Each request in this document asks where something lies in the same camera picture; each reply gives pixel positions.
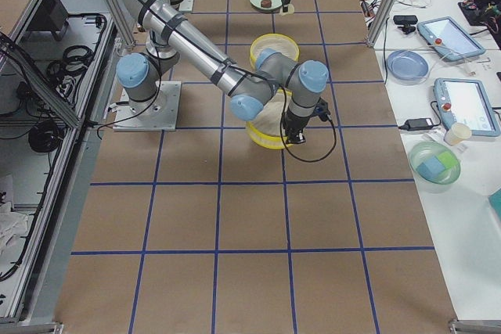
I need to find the clear bowl with sponges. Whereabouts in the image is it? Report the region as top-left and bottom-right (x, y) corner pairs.
(409, 141), (461, 185)

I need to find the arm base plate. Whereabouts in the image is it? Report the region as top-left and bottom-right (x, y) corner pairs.
(112, 81), (182, 131)

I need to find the dark red bun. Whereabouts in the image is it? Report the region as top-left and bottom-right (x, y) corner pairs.
(260, 0), (272, 9)

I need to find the black power adapter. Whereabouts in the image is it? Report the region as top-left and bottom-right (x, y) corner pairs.
(398, 117), (441, 131)

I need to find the near teach pendant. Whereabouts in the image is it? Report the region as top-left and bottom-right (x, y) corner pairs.
(433, 78), (500, 137)

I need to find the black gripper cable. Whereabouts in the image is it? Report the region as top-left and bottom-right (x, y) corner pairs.
(279, 113), (338, 163)

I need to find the paper cup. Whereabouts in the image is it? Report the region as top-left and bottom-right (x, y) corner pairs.
(444, 122), (472, 146)

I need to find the yellow rimmed steamer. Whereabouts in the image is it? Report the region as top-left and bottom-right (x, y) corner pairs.
(246, 90), (292, 150)
(250, 33), (300, 69)

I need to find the blue plate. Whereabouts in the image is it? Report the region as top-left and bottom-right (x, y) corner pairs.
(386, 50), (429, 84)

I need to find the far teach pendant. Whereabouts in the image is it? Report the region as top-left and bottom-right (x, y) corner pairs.
(416, 16), (485, 61)

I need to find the aluminium frame post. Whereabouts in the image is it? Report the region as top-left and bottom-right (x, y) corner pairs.
(366, 0), (416, 48)

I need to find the teach pendant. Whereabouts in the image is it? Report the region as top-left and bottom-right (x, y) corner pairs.
(416, 16), (485, 61)
(433, 78), (500, 137)

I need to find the cream white bun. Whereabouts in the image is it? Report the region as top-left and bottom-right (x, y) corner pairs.
(281, 4), (295, 15)

